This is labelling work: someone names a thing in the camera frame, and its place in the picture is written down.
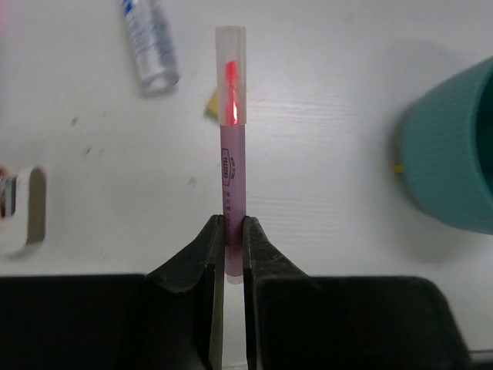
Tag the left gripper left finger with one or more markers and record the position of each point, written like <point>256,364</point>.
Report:
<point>170,318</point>

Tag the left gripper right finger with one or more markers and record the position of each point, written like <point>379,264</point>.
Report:
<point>297,321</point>

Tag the pink mini stapler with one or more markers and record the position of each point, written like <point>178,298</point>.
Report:
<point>23,209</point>

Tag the small clear spray bottle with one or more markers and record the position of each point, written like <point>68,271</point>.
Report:
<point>152,45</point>

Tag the pink purple pen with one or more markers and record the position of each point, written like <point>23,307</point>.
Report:
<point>232,96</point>

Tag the tan eraser block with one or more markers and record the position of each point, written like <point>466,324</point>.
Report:
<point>211,110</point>

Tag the teal round compartment organizer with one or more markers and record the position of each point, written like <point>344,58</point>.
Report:
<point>446,150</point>

